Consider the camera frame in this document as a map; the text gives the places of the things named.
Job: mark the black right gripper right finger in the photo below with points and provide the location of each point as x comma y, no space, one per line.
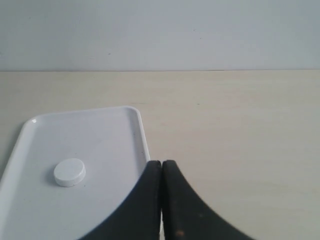
186,216

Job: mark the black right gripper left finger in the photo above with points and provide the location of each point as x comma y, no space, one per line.
138,217

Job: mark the white bottle cap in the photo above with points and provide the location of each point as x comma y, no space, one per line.
69,172

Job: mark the white plastic tray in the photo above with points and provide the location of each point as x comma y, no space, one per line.
111,143

